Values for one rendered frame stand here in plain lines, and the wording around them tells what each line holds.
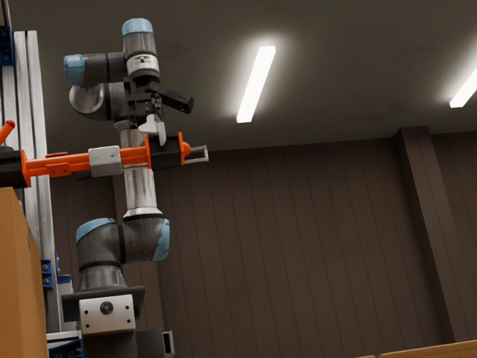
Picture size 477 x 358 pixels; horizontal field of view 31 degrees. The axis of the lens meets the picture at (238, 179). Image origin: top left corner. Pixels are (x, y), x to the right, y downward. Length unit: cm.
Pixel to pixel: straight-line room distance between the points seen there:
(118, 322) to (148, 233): 33
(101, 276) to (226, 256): 588
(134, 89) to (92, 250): 59
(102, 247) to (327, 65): 527
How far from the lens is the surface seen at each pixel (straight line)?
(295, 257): 838
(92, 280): 241
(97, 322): 224
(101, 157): 195
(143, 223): 247
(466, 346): 108
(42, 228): 267
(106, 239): 246
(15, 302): 167
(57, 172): 198
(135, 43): 209
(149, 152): 193
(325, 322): 826
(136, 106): 200
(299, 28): 692
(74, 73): 217
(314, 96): 799
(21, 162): 196
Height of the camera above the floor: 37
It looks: 22 degrees up
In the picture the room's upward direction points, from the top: 10 degrees counter-clockwise
